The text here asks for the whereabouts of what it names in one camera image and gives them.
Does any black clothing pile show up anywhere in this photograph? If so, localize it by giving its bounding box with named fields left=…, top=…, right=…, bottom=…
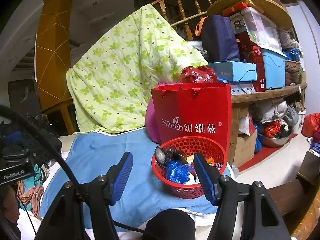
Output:
left=1, top=113, right=62, bottom=166

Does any pink striped garment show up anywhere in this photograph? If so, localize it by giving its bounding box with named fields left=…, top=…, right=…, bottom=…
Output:
left=17, top=178, right=44, bottom=221

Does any wooden shelf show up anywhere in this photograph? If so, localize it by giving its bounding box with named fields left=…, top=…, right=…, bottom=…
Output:
left=228, top=83, right=308, bottom=166

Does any cardboard box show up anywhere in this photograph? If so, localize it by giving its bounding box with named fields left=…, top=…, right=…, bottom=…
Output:
left=233, top=131, right=257, bottom=167

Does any wooden stair railing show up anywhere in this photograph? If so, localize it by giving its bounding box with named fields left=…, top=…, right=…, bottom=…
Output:
left=133, top=0, right=245, bottom=41

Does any clear plastic storage box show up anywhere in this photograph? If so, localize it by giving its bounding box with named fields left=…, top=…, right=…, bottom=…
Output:
left=229, top=7, right=282, bottom=54

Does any red bag on floor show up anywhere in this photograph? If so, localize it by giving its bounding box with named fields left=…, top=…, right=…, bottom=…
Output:
left=302, top=113, right=319, bottom=138

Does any orange wooden column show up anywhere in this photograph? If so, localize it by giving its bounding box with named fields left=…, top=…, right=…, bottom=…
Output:
left=34, top=0, right=75, bottom=134

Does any light blue shoe box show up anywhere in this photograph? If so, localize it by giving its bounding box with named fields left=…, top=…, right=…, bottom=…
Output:
left=208, top=61, right=257, bottom=82

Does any red Nilrich paper bag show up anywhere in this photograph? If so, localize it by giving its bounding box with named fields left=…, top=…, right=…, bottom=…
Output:
left=151, top=83, right=232, bottom=151

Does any blue plastic wrapper trash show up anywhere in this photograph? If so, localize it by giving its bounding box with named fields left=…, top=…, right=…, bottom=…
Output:
left=165, top=161, right=198, bottom=185

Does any blue towel blanket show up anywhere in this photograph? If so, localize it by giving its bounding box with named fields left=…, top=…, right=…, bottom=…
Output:
left=39, top=127, right=232, bottom=231

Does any teal garment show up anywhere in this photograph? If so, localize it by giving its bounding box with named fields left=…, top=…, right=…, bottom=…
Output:
left=19, top=164, right=49, bottom=210

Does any black plastic bag trash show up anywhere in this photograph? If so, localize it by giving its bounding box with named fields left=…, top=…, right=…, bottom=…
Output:
left=154, top=146, right=188, bottom=167

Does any red plastic bag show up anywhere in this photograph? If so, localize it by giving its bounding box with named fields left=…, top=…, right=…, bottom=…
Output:
left=179, top=66, right=218, bottom=83

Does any blue plastic storage bin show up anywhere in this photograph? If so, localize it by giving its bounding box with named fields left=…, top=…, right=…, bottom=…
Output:
left=262, top=48, right=285, bottom=89

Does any green clover quilt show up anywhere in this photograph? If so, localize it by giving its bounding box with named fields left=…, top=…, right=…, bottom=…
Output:
left=66, top=4, right=207, bottom=134

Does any navy tote bag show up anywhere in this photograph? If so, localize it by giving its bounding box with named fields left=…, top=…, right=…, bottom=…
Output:
left=195, top=15, right=240, bottom=63

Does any dark red gift box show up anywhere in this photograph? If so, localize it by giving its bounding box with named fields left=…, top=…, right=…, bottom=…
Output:
left=235, top=31, right=266, bottom=92

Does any left hand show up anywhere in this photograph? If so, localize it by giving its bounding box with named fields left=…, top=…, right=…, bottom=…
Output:
left=1, top=186, right=20, bottom=223

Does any orange wrapper trash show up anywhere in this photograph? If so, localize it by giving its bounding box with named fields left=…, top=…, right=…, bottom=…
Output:
left=186, top=154, right=215, bottom=166

